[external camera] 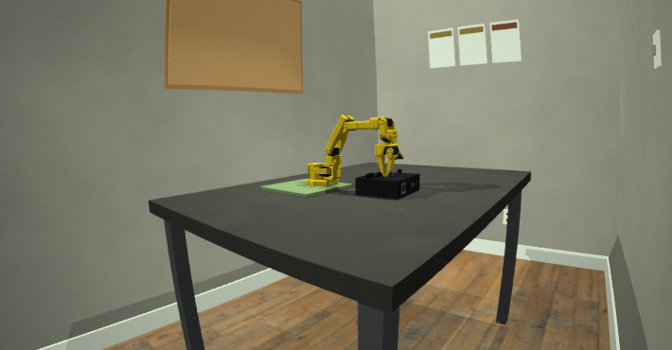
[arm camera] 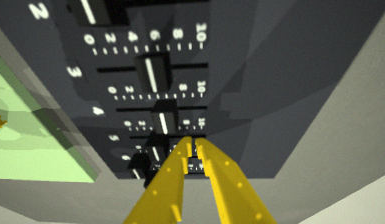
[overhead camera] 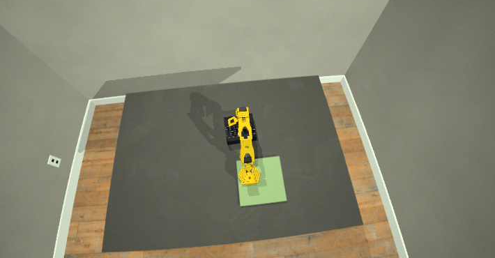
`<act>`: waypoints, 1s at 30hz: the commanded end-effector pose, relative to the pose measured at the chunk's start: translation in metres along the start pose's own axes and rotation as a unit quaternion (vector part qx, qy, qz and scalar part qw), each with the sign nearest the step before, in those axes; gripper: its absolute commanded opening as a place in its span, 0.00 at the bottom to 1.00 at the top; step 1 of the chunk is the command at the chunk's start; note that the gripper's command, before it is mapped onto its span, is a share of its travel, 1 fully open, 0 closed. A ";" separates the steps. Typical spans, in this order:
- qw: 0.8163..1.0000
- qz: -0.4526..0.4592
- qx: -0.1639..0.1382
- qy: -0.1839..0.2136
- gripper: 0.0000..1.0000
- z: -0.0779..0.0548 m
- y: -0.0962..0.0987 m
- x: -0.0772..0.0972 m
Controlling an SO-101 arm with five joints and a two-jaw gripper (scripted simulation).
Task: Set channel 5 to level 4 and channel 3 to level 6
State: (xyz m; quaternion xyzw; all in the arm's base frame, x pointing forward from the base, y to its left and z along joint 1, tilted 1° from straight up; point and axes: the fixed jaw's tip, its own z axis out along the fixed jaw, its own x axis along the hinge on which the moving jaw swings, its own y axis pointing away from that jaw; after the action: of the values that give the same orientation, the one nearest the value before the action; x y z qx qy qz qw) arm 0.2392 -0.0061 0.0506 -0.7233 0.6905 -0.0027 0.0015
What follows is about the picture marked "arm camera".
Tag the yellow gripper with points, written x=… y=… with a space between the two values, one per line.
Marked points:
x=237 y=201

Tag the dark grey lighting desk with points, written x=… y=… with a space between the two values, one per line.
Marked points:
x=249 y=76

